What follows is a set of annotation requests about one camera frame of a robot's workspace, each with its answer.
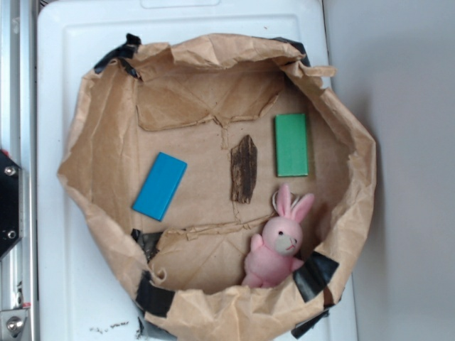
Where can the aluminium frame rail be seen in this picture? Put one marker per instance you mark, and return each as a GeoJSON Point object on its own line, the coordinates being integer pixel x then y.
{"type": "Point", "coordinates": [19, 278]}

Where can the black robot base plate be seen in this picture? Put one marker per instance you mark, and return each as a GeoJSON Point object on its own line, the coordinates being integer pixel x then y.
{"type": "Point", "coordinates": [10, 203]}

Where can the blue rectangular block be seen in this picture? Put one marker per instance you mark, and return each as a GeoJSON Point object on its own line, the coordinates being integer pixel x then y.
{"type": "Point", "coordinates": [160, 186]}

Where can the white plastic bin lid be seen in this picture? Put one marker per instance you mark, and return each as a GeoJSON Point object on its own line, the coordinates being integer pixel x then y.
{"type": "Point", "coordinates": [79, 297]}

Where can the brown paper bag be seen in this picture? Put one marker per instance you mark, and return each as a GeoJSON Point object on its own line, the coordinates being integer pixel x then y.
{"type": "Point", "coordinates": [195, 101]}

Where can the green rectangular block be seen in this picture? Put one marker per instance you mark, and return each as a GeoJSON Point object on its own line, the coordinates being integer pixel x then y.
{"type": "Point", "coordinates": [291, 145]}

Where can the brown bark piece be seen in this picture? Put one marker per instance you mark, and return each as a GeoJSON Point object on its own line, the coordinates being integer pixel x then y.
{"type": "Point", "coordinates": [243, 170]}

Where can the pink plush bunny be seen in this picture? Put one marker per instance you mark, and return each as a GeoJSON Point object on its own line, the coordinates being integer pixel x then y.
{"type": "Point", "coordinates": [272, 253]}

